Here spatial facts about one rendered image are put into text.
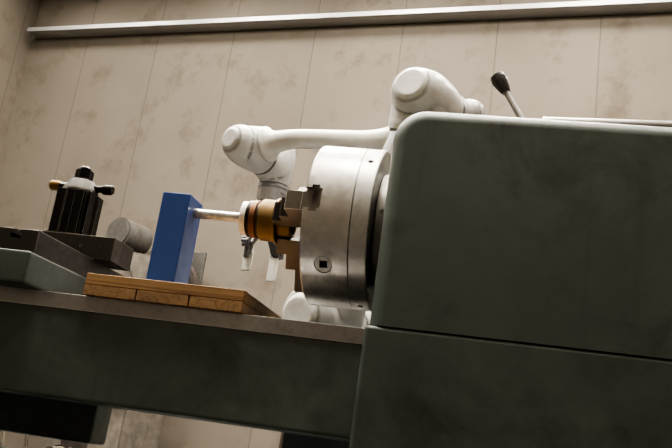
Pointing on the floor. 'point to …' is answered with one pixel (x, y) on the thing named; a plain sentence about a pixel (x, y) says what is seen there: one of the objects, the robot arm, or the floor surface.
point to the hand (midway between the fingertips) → (259, 272)
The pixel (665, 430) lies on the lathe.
